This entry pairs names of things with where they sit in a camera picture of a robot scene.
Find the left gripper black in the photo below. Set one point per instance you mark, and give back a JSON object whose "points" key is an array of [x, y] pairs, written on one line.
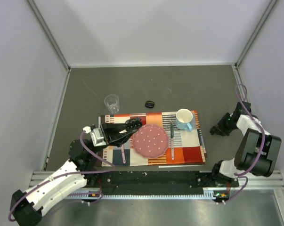
{"points": [[112, 135]]}

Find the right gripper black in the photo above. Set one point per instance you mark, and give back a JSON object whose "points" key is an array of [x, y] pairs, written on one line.
{"points": [[220, 125]]}

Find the black earbud charging case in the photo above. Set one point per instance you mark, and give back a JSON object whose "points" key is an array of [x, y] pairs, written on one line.
{"points": [[149, 104]]}

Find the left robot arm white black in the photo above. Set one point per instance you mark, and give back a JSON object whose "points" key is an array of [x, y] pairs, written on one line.
{"points": [[27, 208]]}

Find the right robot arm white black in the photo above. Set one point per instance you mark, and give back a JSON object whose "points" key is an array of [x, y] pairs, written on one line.
{"points": [[257, 153]]}

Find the pink dotted plate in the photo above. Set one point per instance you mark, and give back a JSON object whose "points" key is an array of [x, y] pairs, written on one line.
{"points": [[151, 141]]}

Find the white blue mug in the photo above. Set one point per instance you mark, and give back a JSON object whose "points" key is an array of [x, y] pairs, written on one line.
{"points": [[184, 118]]}

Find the clear plastic cup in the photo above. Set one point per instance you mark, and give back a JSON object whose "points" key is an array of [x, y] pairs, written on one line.
{"points": [[112, 103]]}

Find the colourful patchwork placemat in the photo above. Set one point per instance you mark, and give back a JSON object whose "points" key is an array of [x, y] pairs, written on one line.
{"points": [[188, 145]]}

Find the fork with pink handle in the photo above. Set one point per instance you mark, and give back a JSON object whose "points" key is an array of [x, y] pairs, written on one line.
{"points": [[123, 154]]}

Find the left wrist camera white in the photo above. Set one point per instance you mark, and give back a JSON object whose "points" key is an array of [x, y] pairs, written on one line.
{"points": [[97, 135]]}

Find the knife with pink handle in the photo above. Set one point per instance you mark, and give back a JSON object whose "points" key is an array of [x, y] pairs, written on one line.
{"points": [[172, 140]]}

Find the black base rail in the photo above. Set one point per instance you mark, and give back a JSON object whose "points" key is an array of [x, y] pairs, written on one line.
{"points": [[159, 183]]}

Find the aluminium frame profile front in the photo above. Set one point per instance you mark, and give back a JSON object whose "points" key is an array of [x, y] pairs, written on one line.
{"points": [[275, 181]]}

